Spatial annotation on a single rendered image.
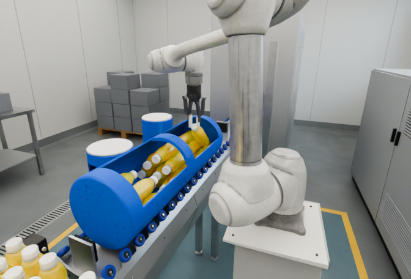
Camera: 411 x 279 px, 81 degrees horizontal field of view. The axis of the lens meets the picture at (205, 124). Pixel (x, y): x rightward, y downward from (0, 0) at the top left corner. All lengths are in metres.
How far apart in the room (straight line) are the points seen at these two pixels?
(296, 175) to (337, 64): 4.91
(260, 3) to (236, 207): 0.55
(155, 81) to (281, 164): 3.99
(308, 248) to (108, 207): 0.67
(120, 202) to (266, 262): 0.55
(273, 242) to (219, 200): 0.28
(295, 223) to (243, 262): 0.24
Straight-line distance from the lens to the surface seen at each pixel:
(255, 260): 1.01
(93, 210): 0.95
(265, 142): 2.03
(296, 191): 0.91
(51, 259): 0.84
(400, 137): 2.53
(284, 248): 0.92
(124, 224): 0.88
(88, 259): 0.95
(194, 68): 1.21
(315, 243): 0.97
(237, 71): 0.69
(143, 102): 4.40
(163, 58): 1.11
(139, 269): 1.03
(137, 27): 6.80
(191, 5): 6.16
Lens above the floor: 1.63
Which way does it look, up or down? 17 degrees down
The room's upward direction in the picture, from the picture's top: 1 degrees clockwise
